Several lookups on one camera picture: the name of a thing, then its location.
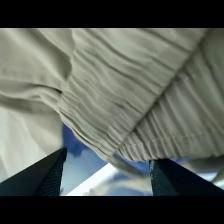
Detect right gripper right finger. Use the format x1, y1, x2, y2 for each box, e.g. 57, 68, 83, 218
148, 158, 224, 197

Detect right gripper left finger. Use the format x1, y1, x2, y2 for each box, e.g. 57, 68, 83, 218
0, 147, 68, 197

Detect brown pants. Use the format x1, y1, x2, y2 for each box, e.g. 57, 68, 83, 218
0, 28, 224, 186

